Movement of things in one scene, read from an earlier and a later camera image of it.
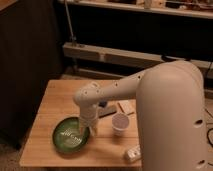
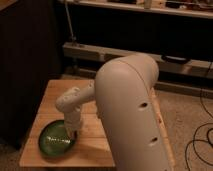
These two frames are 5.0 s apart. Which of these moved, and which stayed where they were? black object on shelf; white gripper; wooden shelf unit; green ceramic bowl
Moved: green ceramic bowl; white gripper
Stayed: wooden shelf unit; black object on shelf
